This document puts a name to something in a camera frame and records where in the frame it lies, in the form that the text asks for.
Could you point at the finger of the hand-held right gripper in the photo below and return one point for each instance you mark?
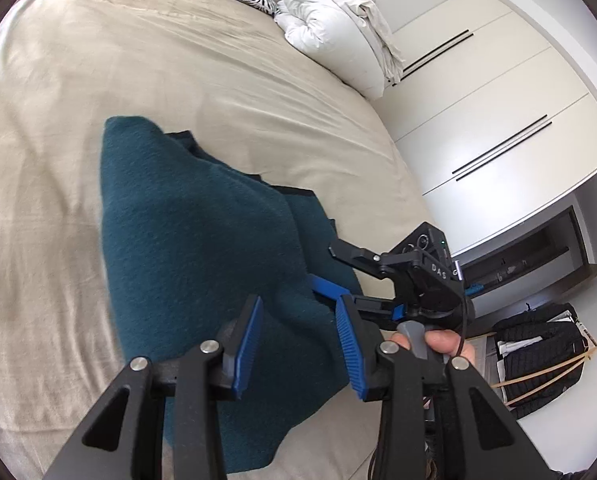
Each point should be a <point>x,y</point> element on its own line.
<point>358,257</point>
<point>328,287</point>

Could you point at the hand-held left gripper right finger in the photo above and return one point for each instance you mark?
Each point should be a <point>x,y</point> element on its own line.
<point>353,350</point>

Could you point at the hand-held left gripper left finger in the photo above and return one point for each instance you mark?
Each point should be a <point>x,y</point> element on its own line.
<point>248,350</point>

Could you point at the teal knit garment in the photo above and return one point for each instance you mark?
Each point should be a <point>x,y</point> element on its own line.
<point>188,240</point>

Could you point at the basket with dark clothes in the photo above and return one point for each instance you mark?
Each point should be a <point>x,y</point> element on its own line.
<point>538,355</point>

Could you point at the person's right hand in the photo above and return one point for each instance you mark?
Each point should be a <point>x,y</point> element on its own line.
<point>446,342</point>

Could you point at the dark wooden shelf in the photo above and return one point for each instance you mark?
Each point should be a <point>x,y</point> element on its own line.
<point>528,260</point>

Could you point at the light wooden rack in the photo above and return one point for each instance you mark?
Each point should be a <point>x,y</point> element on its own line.
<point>543,372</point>

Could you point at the white wardrobe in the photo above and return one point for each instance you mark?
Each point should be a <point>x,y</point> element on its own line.
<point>503,100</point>

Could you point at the white folded duvet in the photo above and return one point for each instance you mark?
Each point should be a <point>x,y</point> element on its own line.
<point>328,30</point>

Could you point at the bed with beige sheet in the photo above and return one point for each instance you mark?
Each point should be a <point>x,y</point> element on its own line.
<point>128,75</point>

